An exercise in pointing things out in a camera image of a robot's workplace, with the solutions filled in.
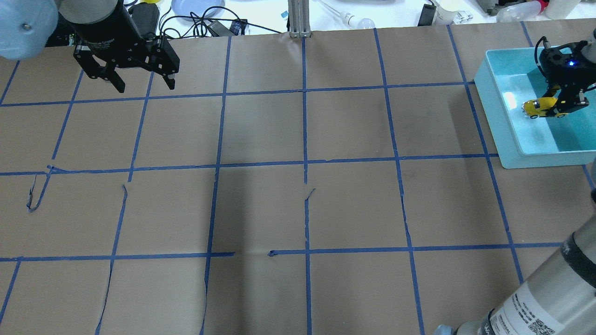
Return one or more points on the black power adapter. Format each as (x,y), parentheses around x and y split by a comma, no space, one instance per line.
(427,15)

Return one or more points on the blue plate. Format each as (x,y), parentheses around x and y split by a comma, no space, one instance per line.
(186,7)

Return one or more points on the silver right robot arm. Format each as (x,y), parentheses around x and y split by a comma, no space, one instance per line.
(558,298)

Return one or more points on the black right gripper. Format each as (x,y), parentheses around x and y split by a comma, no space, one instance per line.
(569,95)

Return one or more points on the aluminium frame post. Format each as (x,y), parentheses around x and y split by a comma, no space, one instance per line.
(299,19)

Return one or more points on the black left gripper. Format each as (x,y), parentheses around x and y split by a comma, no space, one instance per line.
(108,33)

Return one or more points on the clear plastic bottle red cap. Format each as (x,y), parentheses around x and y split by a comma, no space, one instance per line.
(521,11)

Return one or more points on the white paper cup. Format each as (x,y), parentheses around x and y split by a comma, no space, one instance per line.
(446,11)

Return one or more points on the turquoise plastic bin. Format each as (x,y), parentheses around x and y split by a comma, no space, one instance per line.
(527,129)

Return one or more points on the light bulb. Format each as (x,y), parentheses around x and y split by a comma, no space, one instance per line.
(349,19)

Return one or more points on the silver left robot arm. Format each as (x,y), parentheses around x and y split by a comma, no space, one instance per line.
(26,25)

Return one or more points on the yellow toy beetle car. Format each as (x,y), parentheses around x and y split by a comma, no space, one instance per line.
(532,110)

